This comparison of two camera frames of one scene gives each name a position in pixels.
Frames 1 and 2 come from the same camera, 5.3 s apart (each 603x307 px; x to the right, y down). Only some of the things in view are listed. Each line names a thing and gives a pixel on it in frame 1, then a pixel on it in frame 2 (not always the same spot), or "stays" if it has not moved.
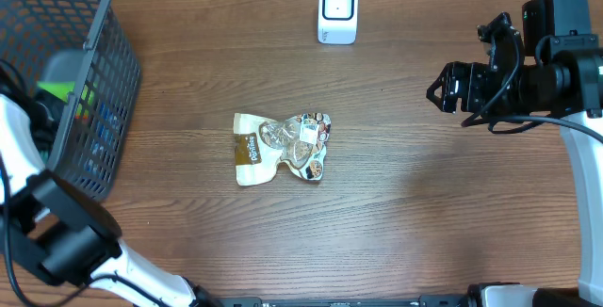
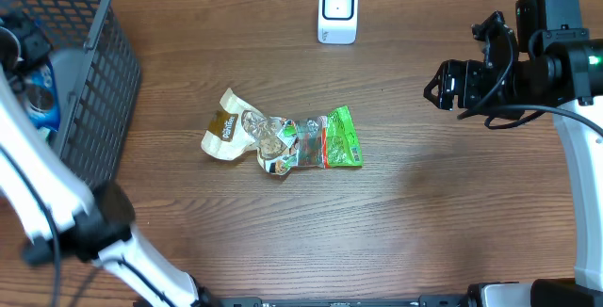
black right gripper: x=472 y=73 stays
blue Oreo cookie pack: x=104 y=137 to x=41 y=99
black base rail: x=425 y=300 stays
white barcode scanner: x=337 y=12 stays
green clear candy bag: x=62 y=89 to x=330 y=141
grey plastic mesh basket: x=51 y=10 stays
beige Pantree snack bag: x=261 y=145 to x=237 y=128
